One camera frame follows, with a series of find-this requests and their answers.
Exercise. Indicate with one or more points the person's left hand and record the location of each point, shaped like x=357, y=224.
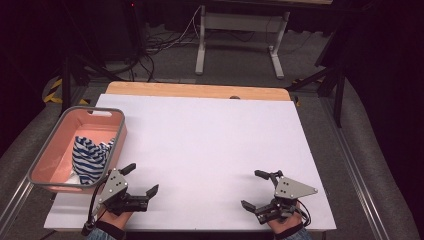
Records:
x=113, y=218

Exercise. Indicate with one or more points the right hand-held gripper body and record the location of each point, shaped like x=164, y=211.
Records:
x=283, y=200

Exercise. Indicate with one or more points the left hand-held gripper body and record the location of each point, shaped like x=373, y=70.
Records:
x=115, y=193

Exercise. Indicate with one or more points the person's right hand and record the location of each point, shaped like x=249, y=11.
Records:
x=285, y=224

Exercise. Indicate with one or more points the black metal stand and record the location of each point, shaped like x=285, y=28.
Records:
x=328, y=80
x=71, y=80

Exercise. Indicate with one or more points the white metal desk frame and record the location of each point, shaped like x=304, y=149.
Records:
x=241, y=23

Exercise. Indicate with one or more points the white table mat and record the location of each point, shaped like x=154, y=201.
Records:
x=213, y=153

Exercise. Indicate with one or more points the pink plastic basket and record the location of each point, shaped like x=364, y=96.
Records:
x=63, y=156

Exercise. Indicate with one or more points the yellow black hazard tape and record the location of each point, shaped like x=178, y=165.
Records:
x=55, y=91

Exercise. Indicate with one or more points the blue white striped cloth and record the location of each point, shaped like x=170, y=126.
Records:
x=89, y=160

